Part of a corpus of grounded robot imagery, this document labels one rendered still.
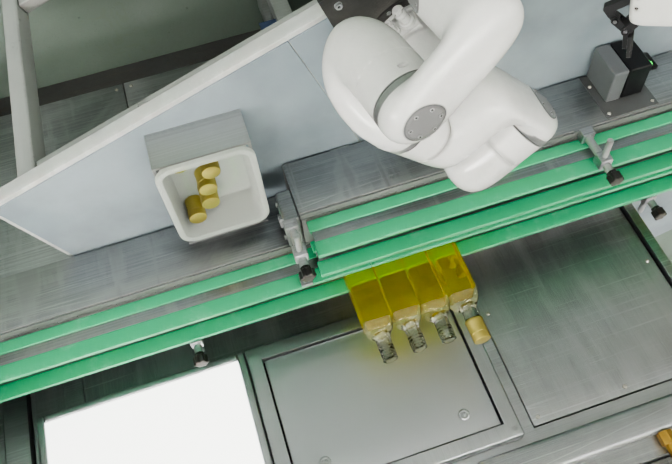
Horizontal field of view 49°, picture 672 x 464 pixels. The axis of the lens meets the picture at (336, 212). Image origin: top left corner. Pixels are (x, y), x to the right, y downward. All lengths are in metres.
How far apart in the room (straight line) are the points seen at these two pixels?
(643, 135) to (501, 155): 0.56
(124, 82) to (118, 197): 0.78
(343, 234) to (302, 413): 0.37
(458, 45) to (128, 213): 0.87
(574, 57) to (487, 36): 0.80
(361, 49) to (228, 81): 0.46
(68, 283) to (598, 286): 1.10
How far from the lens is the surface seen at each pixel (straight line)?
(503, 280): 1.65
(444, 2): 0.77
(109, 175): 1.36
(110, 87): 2.10
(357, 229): 1.35
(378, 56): 0.81
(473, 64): 0.77
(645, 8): 1.10
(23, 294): 1.54
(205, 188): 1.33
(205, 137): 1.26
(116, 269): 1.49
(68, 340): 1.48
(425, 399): 1.49
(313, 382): 1.51
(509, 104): 0.95
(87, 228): 1.48
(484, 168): 1.05
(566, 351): 1.61
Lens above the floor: 1.62
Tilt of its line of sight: 32 degrees down
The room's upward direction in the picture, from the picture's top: 159 degrees clockwise
